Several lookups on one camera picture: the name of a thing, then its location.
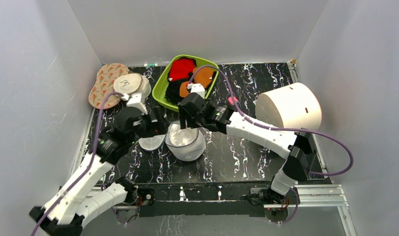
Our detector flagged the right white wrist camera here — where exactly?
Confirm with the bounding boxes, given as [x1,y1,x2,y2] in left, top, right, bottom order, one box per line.
[187,84,205,99]

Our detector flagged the small pink eraser block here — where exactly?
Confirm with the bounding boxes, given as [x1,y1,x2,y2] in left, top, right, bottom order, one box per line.
[228,96,238,106]

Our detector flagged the white bra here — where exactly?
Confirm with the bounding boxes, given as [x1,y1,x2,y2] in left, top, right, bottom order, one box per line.
[169,124,198,147]

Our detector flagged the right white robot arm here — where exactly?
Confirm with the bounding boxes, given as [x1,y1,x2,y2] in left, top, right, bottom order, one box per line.
[178,93,315,204]

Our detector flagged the purple cable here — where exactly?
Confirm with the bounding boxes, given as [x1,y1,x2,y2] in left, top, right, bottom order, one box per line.
[30,91,130,236]
[188,65,354,225]

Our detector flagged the green plastic tray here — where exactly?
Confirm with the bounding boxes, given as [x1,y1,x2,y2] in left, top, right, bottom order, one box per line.
[151,55,217,112]

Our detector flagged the orange black bra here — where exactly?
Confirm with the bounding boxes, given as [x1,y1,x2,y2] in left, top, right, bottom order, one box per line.
[165,67,216,104]

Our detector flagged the large white cylinder bag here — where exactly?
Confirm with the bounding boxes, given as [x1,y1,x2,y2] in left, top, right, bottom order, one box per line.
[255,83,322,130]

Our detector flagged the red bra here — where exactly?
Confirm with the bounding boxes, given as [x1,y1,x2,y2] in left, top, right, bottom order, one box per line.
[168,57,197,82]

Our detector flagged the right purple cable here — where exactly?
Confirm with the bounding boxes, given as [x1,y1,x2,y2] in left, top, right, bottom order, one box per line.
[188,65,354,225]

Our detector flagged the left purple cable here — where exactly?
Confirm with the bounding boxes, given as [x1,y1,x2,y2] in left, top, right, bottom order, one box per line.
[30,91,130,236]

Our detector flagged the cream round laundry bag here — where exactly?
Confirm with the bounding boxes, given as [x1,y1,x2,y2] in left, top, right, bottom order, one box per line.
[113,73,151,103]

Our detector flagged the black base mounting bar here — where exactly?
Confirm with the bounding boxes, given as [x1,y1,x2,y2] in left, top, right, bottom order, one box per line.
[103,181,317,218]

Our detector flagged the floral beige laundry bag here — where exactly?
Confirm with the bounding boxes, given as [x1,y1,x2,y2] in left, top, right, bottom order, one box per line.
[88,63,129,109]

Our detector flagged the white mesh laundry bag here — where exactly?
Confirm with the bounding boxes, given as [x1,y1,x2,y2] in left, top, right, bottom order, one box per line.
[138,121,206,162]

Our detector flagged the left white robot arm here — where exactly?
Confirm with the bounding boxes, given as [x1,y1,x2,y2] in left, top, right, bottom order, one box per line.
[29,107,169,236]

